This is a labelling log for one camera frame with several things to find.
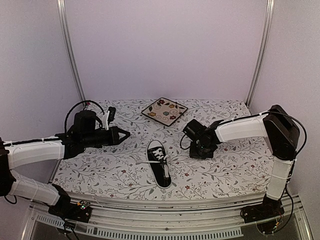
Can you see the left aluminium corner post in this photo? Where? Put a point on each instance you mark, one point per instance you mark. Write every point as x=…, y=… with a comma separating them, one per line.
x=61, y=7

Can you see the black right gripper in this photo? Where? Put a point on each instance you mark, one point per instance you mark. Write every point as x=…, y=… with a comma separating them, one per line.
x=193, y=153

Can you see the white shoelace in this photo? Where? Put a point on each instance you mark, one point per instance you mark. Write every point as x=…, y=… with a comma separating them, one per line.
x=157, y=160

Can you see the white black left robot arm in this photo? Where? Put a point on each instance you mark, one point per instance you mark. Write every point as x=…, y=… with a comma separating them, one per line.
x=87, y=131

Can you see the square floral ceramic plate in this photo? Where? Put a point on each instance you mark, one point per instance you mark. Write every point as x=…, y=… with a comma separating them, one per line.
x=164, y=111

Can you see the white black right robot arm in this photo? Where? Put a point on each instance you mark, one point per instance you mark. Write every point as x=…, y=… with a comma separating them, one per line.
x=280, y=131

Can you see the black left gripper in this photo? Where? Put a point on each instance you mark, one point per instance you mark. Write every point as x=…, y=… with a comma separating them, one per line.
x=114, y=137

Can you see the aluminium corner post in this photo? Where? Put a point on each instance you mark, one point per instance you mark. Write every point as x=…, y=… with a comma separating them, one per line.
x=61, y=7
x=267, y=25

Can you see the aluminium front frame rail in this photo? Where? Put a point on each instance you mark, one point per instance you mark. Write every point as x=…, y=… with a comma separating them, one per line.
x=207, y=219

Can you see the right aluminium corner post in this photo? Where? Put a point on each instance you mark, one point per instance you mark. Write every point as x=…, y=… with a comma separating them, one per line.
x=267, y=25

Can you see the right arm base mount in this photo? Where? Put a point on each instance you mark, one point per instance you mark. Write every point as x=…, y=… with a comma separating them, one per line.
x=269, y=208

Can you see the black canvas sneaker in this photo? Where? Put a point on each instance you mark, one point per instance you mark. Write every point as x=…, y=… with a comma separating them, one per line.
x=160, y=181

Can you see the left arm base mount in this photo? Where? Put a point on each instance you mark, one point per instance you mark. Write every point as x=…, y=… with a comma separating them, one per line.
x=64, y=209

